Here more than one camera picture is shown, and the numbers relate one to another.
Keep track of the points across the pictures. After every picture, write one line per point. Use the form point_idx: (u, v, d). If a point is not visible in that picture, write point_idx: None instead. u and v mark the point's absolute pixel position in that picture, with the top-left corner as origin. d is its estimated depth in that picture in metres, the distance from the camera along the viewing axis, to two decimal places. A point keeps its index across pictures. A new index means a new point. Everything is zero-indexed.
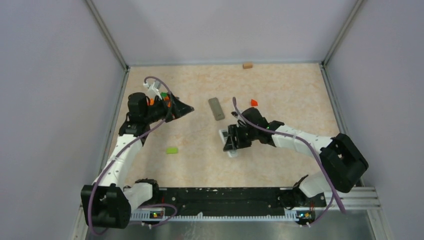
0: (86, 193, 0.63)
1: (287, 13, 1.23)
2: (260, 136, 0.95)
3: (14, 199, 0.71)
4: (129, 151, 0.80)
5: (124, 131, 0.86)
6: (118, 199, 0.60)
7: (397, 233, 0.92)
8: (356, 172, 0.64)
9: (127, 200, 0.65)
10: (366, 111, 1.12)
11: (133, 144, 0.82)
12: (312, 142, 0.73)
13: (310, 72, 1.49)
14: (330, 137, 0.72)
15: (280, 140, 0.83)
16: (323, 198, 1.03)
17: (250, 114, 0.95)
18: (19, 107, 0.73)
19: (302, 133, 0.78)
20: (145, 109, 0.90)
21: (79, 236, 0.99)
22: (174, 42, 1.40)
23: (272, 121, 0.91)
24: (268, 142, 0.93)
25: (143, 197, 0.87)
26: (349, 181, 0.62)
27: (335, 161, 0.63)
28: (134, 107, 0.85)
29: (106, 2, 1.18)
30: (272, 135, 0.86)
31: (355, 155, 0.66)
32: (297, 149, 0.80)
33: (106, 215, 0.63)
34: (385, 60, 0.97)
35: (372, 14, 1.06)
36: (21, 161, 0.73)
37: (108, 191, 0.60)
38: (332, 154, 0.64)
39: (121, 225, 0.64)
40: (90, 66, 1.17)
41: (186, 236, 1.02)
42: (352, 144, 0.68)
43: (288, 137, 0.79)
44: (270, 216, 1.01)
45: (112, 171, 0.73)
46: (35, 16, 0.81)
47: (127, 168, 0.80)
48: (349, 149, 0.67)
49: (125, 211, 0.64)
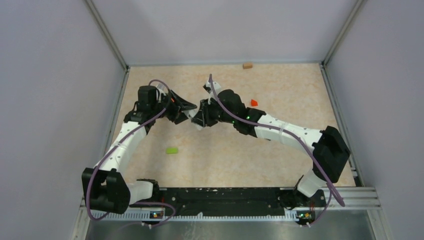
0: (87, 176, 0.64)
1: (286, 12, 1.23)
2: (240, 126, 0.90)
3: (14, 199, 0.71)
4: (133, 138, 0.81)
5: (129, 118, 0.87)
6: (118, 184, 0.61)
7: (397, 234, 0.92)
8: (342, 163, 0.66)
9: (126, 185, 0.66)
10: (366, 111, 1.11)
11: (137, 132, 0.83)
12: (302, 136, 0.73)
13: (310, 71, 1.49)
14: (320, 131, 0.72)
15: (265, 132, 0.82)
16: (323, 198, 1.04)
17: (231, 102, 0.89)
18: (19, 108, 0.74)
19: (289, 126, 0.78)
20: (153, 102, 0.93)
21: (79, 236, 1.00)
22: (174, 42, 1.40)
23: (250, 108, 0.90)
24: (248, 133, 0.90)
25: (143, 195, 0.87)
26: (338, 173, 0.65)
27: (328, 157, 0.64)
28: (144, 96, 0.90)
29: (105, 2, 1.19)
30: (255, 127, 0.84)
31: (342, 146, 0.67)
32: (282, 141, 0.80)
33: (106, 199, 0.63)
34: (386, 59, 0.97)
35: (372, 13, 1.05)
36: (20, 162, 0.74)
37: (108, 176, 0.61)
38: (326, 151, 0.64)
39: (119, 210, 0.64)
40: (90, 66, 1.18)
41: (186, 236, 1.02)
42: (340, 135, 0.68)
43: (275, 130, 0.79)
44: (270, 216, 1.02)
45: (114, 156, 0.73)
46: (35, 17, 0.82)
47: (129, 154, 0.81)
48: (337, 141, 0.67)
49: (124, 197, 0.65)
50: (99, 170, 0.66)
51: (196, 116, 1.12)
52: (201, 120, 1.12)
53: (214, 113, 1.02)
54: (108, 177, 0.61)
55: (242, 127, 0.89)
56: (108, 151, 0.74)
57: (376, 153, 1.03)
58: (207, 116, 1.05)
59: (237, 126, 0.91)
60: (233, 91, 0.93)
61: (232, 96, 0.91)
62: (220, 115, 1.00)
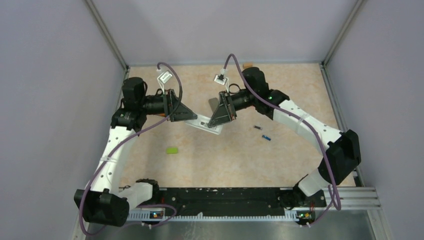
0: (77, 198, 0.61)
1: (286, 12, 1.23)
2: (258, 105, 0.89)
3: (15, 198, 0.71)
4: (123, 149, 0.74)
5: (117, 121, 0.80)
6: (113, 204, 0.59)
7: (397, 234, 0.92)
8: (348, 169, 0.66)
9: (122, 200, 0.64)
10: (366, 111, 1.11)
11: (127, 142, 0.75)
12: (320, 132, 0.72)
13: (310, 72, 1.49)
14: (340, 132, 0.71)
15: (282, 117, 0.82)
16: (323, 198, 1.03)
17: (256, 78, 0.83)
18: (19, 107, 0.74)
19: (310, 118, 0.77)
20: (140, 96, 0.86)
21: (79, 236, 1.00)
22: (174, 43, 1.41)
23: (273, 91, 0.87)
24: (265, 113, 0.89)
25: (143, 197, 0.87)
26: (341, 177, 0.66)
27: (339, 159, 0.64)
28: (128, 93, 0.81)
29: (106, 3, 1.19)
30: (273, 110, 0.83)
31: (355, 153, 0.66)
32: (298, 131, 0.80)
33: (103, 216, 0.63)
34: (385, 59, 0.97)
35: (372, 13, 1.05)
36: (20, 161, 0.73)
37: (101, 197, 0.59)
38: (338, 153, 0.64)
39: (119, 223, 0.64)
40: (90, 66, 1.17)
41: (186, 236, 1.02)
42: (357, 142, 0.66)
43: (294, 119, 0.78)
44: (270, 216, 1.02)
45: (105, 174, 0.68)
46: (35, 17, 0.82)
47: (122, 166, 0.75)
48: (353, 147, 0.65)
49: (123, 210, 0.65)
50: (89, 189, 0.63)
51: (216, 114, 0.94)
52: (224, 117, 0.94)
53: (238, 100, 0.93)
54: (101, 198, 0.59)
55: (259, 107, 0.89)
56: (97, 167, 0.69)
57: (376, 153, 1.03)
58: (232, 104, 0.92)
59: (255, 104, 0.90)
60: (258, 68, 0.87)
61: (260, 73, 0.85)
62: (246, 99, 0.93)
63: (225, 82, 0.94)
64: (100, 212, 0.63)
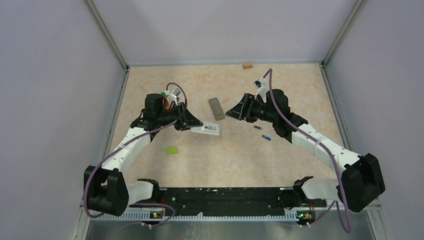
0: (87, 174, 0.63)
1: (286, 12, 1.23)
2: (278, 128, 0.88)
3: (15, 198, 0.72)
4: (138, 143, 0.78)
5: (136, 124, 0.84)
6: (118, 185, 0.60)
7: (397, 234, 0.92)
8: (371, 195, 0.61)
9: (126, 188, 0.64)
10: (367, 110, 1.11)
11: (142, 138, 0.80)
12: (336, 154, 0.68)
13: (310, 71, 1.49)
14: (358, 155, 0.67)
15: (300, 139, 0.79)
16: (323, 198, 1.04)
17: (277, 100, 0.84)
18: (19, 107, 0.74)
19: (327, 141, 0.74)
20: (160, 109, 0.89)
21: (79, 235, 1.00)
22: (175, 42, 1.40)
23: (294, 114, 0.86)
24: (283, 136, 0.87)
25: (142, 195, 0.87)
26: (362, 202, 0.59)
27: (357, 184, 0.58)
28: (150, 104, 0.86)
29: (106, 3, 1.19)
30: (292, 132, 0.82)
31: (376, 179, 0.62)
32: (316, 154, 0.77)
33: (104, 201, 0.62)
34: (386, 59, 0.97)
35: (372, 12, 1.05)
36: (20, 161, 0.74)
37: (110, 175, 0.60)
38: (356, 176, 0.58)
39: (117, 212, 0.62)
40: (90, 66, 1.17)
41: (186, 236, 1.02)
42: (378, 168, 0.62)
43: (311, 140, 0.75)
44: (270, 216, 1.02)
45: (117, 157, 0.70)
46: (36, 18, 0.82)
47: (132, 158, 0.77)
48: (374, 172, 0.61)
49: (124, 198, 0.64)
50: (100, 168, 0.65)
51: (233, 109, 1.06)
52: (237, 113, 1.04)
53: (257, 110, 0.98)
54: (109, 176, 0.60)
55: (279, 128, 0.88)
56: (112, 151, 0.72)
57: (376, 153, 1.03)
58: (248, 111, 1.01)
59: (276, 126, 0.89)
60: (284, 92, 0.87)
61: (283, 96, 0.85)
62: (263, 112, 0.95)
63: (260, 89, 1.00)
64: (101, 197, 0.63)
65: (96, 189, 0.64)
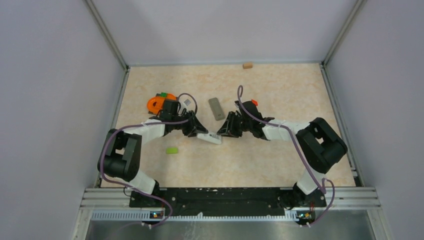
0: (109, 134, 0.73)
1: (286, 12, 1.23)
2: (254, 130, 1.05)
3: (14, 199, 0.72)
4: (155, 127, 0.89)
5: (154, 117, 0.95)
6: (137, 145, 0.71)
7: (397, 234, 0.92)
8: (334, 153, 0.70)
9: (137, 157, 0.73)
10: (366, 111, 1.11)
11: (158, 125, 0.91)
12: (293, 127, 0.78)
13: (310, 71, 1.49)
14: (309, 122, 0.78)
15: (270, 131, 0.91)
16: (323, 198, 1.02)
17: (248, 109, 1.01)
18: (19, 108, 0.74)
19: (287, 122, 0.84)
20: (174, 111, 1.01)
21: (79, 236, 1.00)
22: (174, 42, 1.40)
23: (269, 118, 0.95)
24: (259, 136, 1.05)
25: (144, 188, 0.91)
26: (326, 160, 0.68)
27: (310, 141, 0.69)
28: (168, 105, 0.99)
29: (106, 3, 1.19)
30: (263, 128, 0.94)
31: (332, 137, 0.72)
32: (283, 137, 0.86)
33: (116, 164, 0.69)
34: (385, 58, 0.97)
35: (372, 12, 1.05)
36: (20, 161, 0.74)
37: (131, 137, 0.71)
38: (307, 134, 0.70)
39: (126, 176, 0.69)
40: (90, 66, 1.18)
41: (187, 236, 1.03)
42: (328, 127, 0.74)
43: (275, 127, 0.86)
44: (270, 216, 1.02)
45: (139, 130, 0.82)
46: (35, 19, 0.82)
47: (148, 138, 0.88)
48: (326, 132, 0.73)
49: (134, 165, 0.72)
50: (121, 134, 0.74)
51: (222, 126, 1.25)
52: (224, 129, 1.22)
53: (238, 122, 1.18)
54: (130, 138, 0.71)
55: (255, 131, 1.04)
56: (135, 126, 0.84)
57: (376, 153, 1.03)
58: (231, 124, 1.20)
59: (252, 129, 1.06)
60: (252, 101, 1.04)
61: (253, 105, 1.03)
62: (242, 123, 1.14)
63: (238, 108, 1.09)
64: (113, 161, 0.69)
65: (112, 152, 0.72)
